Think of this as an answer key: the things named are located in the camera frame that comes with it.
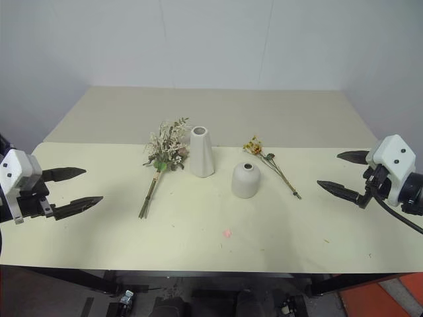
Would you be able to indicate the short round white vase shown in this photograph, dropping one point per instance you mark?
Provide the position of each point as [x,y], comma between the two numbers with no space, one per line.
[246,183]

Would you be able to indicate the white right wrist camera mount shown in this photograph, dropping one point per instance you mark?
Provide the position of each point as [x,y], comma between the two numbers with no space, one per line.
[393,148]

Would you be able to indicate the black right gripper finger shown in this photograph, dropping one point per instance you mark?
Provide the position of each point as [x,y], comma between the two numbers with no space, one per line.
[340,191]
[355,156]

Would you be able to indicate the black table frame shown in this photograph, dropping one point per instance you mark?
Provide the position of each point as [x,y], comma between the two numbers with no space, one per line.
[66,280]

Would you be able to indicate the tall white ceramic vase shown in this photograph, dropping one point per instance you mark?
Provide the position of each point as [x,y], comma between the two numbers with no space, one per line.
[201,155]

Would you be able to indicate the large white dried flower bouquet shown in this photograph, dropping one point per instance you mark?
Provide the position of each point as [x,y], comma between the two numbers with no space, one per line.
[165,148]

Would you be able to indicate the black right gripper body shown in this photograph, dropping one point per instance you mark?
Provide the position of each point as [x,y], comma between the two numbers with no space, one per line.
[380,181]

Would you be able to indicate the small yellow flower sprig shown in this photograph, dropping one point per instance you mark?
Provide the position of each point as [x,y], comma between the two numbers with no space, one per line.
[253,146]

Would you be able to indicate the metal caster wheel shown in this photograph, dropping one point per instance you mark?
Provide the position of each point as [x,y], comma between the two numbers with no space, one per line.
[127,297]
[285,308]

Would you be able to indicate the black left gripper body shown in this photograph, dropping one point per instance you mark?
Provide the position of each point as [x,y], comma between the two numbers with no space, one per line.
[34,204]

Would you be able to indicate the small pink petal scrap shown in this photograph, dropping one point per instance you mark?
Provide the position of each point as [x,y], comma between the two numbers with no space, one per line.
[227,233]

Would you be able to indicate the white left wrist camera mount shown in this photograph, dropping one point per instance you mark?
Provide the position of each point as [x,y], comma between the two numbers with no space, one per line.
[13,166]

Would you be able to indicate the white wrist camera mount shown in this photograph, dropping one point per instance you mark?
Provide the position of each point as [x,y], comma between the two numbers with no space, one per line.
[13,166]
[393,148]

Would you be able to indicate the pale yellow table mat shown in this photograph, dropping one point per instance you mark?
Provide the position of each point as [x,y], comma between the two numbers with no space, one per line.
[198,237]

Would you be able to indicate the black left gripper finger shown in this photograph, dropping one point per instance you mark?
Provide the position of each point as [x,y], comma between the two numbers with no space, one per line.
[77,205]
[64,173]

